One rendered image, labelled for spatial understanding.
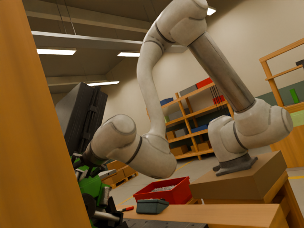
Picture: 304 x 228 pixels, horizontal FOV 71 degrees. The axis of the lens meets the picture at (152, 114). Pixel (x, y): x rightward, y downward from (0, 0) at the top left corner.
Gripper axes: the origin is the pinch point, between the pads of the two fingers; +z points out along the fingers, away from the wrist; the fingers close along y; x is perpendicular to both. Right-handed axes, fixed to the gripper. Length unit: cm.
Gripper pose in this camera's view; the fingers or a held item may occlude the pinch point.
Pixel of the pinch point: (77, 173)
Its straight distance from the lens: 95.7
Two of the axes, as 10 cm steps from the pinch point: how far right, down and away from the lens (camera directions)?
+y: -8.2, -4.7, -3.3
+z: -5.6, 5.3, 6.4
